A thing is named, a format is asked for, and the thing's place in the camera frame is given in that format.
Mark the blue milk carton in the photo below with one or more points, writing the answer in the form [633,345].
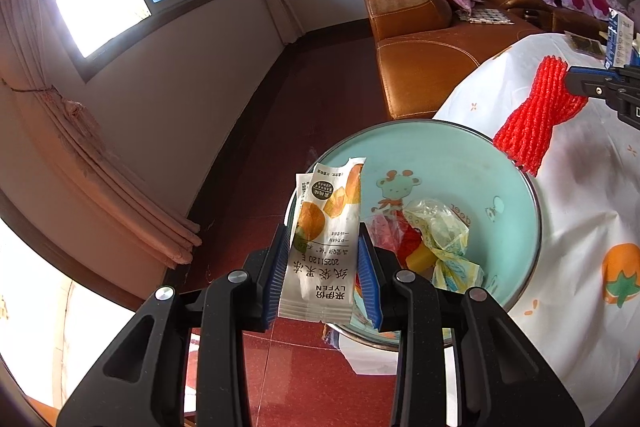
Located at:
[636,52]

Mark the brown leather chaise sofa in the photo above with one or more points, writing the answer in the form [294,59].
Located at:
[415,57]

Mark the white snack wrapper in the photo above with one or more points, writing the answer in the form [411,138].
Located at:
[320,267]

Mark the red foam net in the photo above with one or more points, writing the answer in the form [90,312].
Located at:
[535,117]
[410,242]

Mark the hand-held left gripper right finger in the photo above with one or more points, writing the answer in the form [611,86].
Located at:
[370,284]

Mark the teal cartoon basin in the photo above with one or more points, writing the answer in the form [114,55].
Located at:
[450,157]

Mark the red plastic bag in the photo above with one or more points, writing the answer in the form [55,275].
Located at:
[385,229]

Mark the dark snack packet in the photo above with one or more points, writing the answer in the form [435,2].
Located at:
[585,44]

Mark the white tablecloth with orange print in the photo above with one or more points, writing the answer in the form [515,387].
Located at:
[575,232]

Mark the pink cloth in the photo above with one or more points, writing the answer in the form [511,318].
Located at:
[616,3]

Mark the tall white carton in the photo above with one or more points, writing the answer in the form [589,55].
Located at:
[620,37]

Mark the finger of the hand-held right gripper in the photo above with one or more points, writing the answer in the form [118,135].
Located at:
[595,86]
[600,71]

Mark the clear printed plastic bag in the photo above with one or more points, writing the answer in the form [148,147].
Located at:
[445,227]

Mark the long pink curtain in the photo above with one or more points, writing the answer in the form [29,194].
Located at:
[90,132]

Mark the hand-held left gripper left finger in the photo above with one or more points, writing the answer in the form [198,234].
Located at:
[277,279]

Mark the checkered mat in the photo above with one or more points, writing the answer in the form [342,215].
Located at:
[485,16]

